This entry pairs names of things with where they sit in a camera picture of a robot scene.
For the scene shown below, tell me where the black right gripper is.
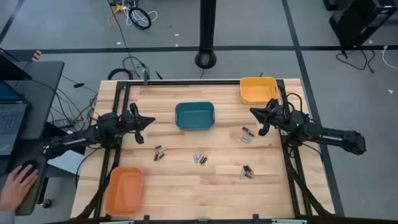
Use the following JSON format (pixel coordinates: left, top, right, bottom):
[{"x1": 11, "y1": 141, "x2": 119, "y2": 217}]
[{"x1": 249, "y1": 98, "x2": 292, "y2": 137}]

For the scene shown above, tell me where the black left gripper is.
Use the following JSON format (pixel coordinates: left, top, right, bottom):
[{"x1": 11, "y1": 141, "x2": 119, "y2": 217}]
[{"x1": 118, "y1": 103, "x2": 156, "y2": 144}]

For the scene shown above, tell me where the teal plastic bin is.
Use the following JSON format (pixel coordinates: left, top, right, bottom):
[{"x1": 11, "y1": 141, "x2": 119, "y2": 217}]
[{"x1": 175, "y1": 101, "x2": 216, "y2": 131}]

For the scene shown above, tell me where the yellow plastic bin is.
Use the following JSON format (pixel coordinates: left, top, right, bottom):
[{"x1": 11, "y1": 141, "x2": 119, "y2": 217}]
[{"x1": 239, "y1": 76, "x2": 280, "y2": 105}]

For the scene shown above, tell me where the orange plastic bin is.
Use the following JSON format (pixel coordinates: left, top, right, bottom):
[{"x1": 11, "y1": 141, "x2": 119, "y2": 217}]
[{"x1": 104, "y1": 166, "x2": 144, "y2": 217}]

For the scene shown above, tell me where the white flat box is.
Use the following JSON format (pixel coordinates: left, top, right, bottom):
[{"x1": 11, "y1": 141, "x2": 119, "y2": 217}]
[{"x1": 49, "y1": 150, "x2": 85, "y2": 175}]

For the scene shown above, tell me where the black stand pole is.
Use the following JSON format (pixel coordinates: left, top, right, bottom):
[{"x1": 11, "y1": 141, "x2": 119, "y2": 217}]
[{"x1": 194, "y1": 0, "x2": 218, "y2": 70}]

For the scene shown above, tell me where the black side desk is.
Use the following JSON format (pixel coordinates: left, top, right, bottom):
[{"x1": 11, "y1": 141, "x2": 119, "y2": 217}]
[{"x1": 0, "y1": 60, "x2": 65, "y2": 217}]

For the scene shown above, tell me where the black computer mouse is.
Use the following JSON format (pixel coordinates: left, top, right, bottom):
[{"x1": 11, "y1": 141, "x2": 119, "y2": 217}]
[{"x1": 19, "y1": 159, "x2": 40, "y2": 177}]

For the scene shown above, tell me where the black equipment rack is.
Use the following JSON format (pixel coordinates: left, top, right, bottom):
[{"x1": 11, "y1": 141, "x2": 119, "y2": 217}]
[{"x1": 323, "y1": 0, "x2": 398, "y2": 49}]

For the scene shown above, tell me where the open grey laptop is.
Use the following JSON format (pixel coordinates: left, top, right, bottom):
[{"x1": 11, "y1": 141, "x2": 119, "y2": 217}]
[{"x1": 0, "y1": 80, "x2": 29, "y2": 156}]

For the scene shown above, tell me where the person's hand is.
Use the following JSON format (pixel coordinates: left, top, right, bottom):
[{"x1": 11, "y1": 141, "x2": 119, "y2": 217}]
[{"x1": 0, "y1": 172, "x2": 40, "y2": 213}]

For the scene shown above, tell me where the black angled screen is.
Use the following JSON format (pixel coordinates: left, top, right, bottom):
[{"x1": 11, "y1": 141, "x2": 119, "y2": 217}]
[{"x1": 0, "y1": 48, "x2": 33, "y2": 82}]

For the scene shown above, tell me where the black hose loop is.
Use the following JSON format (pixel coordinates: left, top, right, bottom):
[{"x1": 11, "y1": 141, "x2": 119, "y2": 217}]
[{"x1": 107, "y1": 67, "x2": 135, "y2": 81}]

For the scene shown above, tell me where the black aluminium table frame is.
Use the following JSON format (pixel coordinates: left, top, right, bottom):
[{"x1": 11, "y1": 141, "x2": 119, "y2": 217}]
[{"x1": 74, "y1": 79, "x2": 335, "y2": 224}]

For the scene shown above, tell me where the black floor cable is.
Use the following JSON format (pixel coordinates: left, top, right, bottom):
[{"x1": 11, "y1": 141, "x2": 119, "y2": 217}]
[{"x1": 335, "y1": 49, "x2": 376, "y2": 75}]

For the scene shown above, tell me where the black cable coil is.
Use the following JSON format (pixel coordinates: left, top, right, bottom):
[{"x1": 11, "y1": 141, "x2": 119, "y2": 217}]
[{"x1": 128, "y1": 6, "x2": 152, "y2": 31}]

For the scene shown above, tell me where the white cable bundle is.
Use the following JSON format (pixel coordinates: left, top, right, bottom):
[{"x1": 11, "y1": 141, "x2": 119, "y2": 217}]
[{"x1": 122, "y1": 0, "x2": 159, "y2": 27}]

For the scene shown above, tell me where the yellow cable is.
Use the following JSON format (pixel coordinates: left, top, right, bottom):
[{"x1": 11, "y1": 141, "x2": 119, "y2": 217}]
[{"x1": 108, "y1": 4, "x2": 124, "y2": 27}]

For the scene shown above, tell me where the white cable with plug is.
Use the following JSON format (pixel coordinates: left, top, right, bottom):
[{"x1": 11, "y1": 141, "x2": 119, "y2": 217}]
[{"x1": 381, "y1": 45, "x2": 398, "y2": 70}]

